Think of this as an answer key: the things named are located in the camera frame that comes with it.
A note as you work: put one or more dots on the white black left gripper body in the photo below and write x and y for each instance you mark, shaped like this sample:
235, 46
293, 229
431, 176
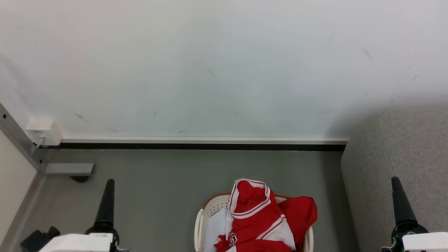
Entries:
78, 242

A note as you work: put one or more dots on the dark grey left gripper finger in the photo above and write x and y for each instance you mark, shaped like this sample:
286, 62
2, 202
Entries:
105, 204

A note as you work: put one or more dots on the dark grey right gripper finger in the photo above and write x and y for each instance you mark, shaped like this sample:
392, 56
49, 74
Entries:
401, 204

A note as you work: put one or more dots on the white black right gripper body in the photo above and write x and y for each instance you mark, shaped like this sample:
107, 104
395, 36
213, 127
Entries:
420, 241

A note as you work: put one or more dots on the red white striped jersey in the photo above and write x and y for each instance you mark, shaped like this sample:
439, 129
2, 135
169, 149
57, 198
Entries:
252, 201

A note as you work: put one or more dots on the grey fabric sofa seat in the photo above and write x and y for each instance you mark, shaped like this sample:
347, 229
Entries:
402, 150

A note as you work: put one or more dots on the white plastic laundry basket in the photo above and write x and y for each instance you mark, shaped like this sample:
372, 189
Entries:
213, 205

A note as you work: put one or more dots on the white garment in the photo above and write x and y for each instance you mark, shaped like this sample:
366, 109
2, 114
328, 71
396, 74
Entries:
217, 227

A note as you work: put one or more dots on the white black baseboard strip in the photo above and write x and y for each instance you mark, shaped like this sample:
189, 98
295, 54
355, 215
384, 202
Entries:
203, 142

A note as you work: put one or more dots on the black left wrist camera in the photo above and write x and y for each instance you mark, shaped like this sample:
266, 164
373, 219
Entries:
36, 240

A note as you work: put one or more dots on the grey metal foot bracket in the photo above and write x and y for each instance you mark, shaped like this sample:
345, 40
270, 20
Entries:
68, 169

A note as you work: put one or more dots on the white wall power adapter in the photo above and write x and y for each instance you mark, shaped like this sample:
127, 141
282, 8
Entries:
43, 131

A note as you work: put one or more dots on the grey metal frame post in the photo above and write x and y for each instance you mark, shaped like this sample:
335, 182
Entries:
14, 134

